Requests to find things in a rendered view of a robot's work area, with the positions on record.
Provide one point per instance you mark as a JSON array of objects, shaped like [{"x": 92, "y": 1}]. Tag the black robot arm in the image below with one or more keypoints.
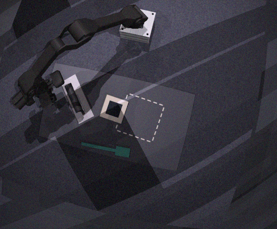
[{"x": 82, "y": 30}]

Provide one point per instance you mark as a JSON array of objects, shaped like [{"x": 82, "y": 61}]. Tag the grey rectangular mat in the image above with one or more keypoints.
[{"x": 141, "y": 118}]

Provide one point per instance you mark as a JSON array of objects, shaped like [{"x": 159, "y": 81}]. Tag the teal small trowel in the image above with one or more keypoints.
[{"x": 120, "y": 151}]

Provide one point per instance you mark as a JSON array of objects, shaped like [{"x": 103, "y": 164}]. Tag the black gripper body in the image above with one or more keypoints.
[{"x": 57, "y": 81}]

